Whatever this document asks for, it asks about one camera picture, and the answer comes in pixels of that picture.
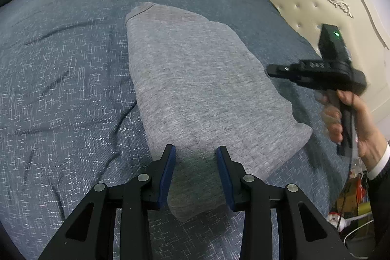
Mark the person's right hand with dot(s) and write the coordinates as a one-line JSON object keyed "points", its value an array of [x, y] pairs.
{"points": [[370, 138]]}

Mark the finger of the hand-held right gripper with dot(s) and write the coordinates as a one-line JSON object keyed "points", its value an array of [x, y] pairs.
{"points": [[283, 71]]}

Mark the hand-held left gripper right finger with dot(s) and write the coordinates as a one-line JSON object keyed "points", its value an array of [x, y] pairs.
{"points": [[225, 177]]}

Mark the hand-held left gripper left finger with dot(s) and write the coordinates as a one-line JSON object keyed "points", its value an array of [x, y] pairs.
{"points": [[166, 177]]}

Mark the grey knit sweater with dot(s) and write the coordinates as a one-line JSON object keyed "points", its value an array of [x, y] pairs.
{"points": [[198, 80]]}

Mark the colourful bags pile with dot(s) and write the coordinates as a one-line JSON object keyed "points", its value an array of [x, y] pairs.
{"points": [[359, 196]]}

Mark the person's right forearm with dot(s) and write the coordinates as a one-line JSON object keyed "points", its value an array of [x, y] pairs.
{"points": [[381, 196]]}

